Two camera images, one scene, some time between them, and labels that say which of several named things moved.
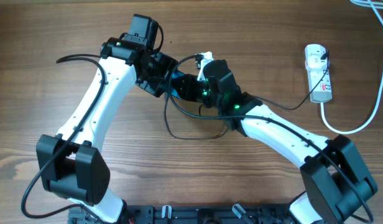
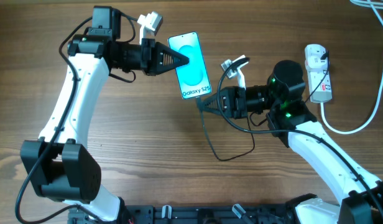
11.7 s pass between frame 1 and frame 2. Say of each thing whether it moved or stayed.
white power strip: stayed
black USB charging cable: moved
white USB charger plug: stayed
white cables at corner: stayed
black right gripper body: moved
